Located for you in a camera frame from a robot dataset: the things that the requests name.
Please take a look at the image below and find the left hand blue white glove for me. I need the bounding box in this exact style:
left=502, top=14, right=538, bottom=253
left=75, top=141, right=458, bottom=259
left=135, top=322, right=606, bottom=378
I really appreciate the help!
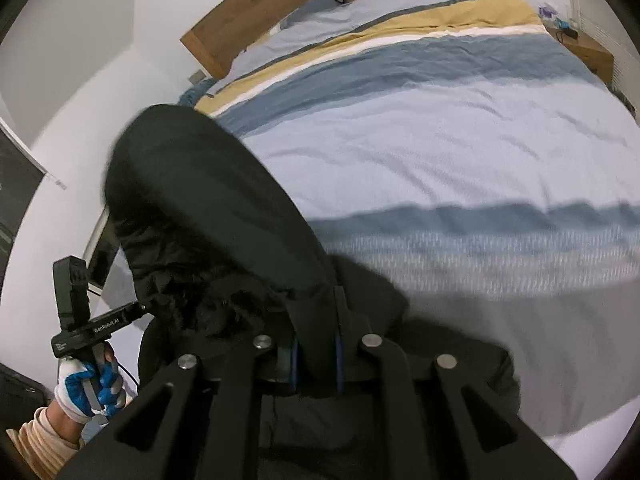
left=54, top=342, right=126, bottom=425

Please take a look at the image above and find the white low shelf unit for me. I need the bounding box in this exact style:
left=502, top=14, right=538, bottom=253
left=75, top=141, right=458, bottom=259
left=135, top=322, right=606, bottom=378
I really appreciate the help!
left=84, top=208, right=119, bottom=289

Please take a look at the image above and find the right wooden nightstand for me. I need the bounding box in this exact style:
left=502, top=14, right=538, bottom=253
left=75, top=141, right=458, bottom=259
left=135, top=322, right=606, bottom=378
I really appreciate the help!
left=547, top=26, right=614, bottom=84

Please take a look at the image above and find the wall switch plate left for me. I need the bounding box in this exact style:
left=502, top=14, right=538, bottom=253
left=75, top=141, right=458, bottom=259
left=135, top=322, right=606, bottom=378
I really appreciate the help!
left=189, top=70, right=208, bottom=84

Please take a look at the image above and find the striped duvet cover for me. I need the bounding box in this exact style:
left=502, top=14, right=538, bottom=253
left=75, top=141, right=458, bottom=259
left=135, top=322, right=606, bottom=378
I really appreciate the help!
left=183, top=0, right=639, bottom=446

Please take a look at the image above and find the black puffer coat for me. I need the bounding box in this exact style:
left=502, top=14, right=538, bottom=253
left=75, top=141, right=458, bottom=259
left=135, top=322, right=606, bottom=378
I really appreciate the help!
left=102, top=103, right=522, bottom=480

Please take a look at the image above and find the blue crumpled cloth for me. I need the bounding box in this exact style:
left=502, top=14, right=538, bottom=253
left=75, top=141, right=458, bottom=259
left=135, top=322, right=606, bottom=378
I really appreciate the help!
left=177, top=78, right=217, bottom=108

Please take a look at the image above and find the grey blue pillow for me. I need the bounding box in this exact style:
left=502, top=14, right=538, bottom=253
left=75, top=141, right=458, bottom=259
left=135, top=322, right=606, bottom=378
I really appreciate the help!
left=279, top=0, right=347, bottom=30

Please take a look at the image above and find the white wardrobe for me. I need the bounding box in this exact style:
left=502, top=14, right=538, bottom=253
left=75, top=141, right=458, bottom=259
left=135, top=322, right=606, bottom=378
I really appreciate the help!
left=570, top=0, right=639, bottom=119

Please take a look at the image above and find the left forearm beige sleeve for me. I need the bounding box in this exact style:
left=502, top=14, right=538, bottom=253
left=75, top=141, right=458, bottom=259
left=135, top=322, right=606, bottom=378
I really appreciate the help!
left=6, top=406, right=85, bottom=480

